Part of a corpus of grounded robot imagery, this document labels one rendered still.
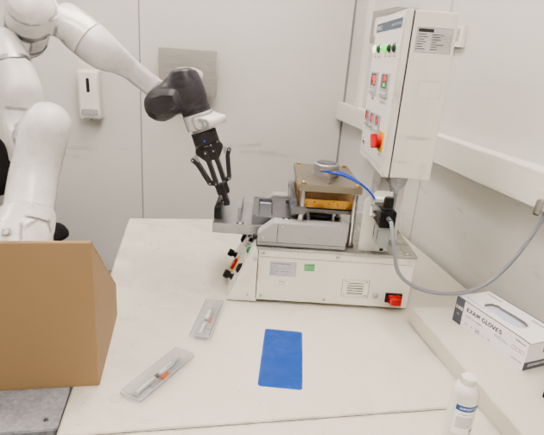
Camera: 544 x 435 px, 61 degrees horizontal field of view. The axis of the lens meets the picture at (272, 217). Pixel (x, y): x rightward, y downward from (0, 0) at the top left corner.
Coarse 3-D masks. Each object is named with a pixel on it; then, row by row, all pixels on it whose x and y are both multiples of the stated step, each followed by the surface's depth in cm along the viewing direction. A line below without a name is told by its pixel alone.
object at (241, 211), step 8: (240, 200) 143; (224, 208) 148; (232, 208) 148; (240, 208) 137; (248, 208) 150; (224, 216) 141; (232, 216) 141; (240, 216) 138; (248, 216) 142; (216, 224) 135; (224, 224) 135; (232, 224) 135; (240, 224) 135; (248, 224) 135; (256, 224) 136; (224, 232) 136; (232, 232) 136; (240, 232) 136; (248, 232) 136; (256, 232) 136
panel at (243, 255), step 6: (240, 246) 160; (252, 246) 136; (240, 252) 153; (246, 252) 141; (234, 258) 159; (240, 258) 147; (246, 258) 136; (234, 270) 146; (240, 270) 135; (234, 276) 140; (228, 282) 145; (228, 288) 140
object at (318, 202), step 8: (296, 184) 148; (296, 192) 141; (312, 192) 140; (320, 192) 140; (328, 192) 141; (312, 200) 133; (320, 200) 133; (328, 200) 133; (336, 200) 134; (344, 200) 134; (312, 208) 134; (320, 208) 134; (328, 208) 134; (336, 208) 134; (344, 208) 134
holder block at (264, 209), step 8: (256, 200) 150; (264, 200) 153; (272, 200) 151; (280, 200) 152; (288, 200) 153; (256, 208) 142; (264, 208) 147; (272, 208) 143; (280, 208) 144; (288, 208) 149; (256, 216) 135; (264, 216) 136; (272, 216) 136; (280, 216) 137; (288, 216) 142; (296, 216) 142; (304, 216) 138
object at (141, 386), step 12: (180, 348) 109; (168, 360) 105; (180, 360) 105; (144, 372) 100; (156, 372) 101; (168, 372) 101; (132, 384) 96; (144, 384) 97; (156, 384) 97; (132, 396) 93
